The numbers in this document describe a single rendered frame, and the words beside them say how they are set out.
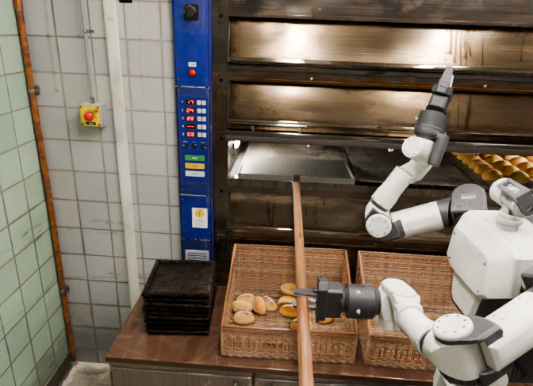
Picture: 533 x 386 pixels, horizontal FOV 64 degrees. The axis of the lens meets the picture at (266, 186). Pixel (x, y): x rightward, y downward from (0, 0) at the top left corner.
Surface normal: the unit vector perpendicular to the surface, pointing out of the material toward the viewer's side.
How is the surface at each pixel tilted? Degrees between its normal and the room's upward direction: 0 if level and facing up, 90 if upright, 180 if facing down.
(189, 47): 90
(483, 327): 26
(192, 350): 0
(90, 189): 90
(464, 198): 34
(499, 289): 85
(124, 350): 0
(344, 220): 70
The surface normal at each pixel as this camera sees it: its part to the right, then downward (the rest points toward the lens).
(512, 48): -0.01, 0.00
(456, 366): -0.54, 0.40
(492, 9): -0.07, 0.35
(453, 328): -0.38, -0.90
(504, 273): -0.68, 0.16
